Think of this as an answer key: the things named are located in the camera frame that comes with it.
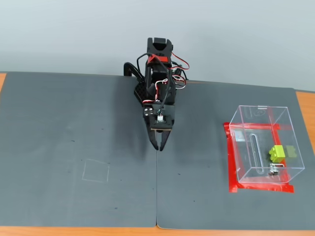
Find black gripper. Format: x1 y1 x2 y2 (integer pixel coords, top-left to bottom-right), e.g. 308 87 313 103
142 104 176 151

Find green lego block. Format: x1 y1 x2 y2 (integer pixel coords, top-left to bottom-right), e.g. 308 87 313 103
268 145 286 163

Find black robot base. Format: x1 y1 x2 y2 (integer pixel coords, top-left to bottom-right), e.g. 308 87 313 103
132 80 178 107

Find transparent acrylic box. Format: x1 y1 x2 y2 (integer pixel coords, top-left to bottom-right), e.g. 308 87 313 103
229 105 305 184

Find silver metal box latch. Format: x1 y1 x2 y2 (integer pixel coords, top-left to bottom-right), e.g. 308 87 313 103
267 163 285 177

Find grey mat with red tape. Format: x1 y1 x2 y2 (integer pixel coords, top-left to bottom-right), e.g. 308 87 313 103
156 79 315 231

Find black table clamp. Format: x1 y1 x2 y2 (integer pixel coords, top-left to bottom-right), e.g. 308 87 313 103
123 62 144 83

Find red tape band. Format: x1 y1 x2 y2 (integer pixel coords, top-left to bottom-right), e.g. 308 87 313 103
147 55 169 63

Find grey mat with chalk square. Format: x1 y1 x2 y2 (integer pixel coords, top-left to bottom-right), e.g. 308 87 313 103
0 71 158 227

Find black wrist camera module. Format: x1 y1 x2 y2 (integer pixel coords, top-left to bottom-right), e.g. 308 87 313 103
150 114 173 131

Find black power cable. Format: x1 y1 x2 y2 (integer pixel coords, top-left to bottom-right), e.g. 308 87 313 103
172 65 190 82

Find black camera cable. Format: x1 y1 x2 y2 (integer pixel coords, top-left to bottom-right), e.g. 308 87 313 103
136 52 173 116

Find red white servo wires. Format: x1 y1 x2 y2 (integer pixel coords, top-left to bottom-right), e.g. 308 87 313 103
143 52 191 104

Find red tape frame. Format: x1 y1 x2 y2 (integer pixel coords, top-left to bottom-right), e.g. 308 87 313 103
223 108 295 194

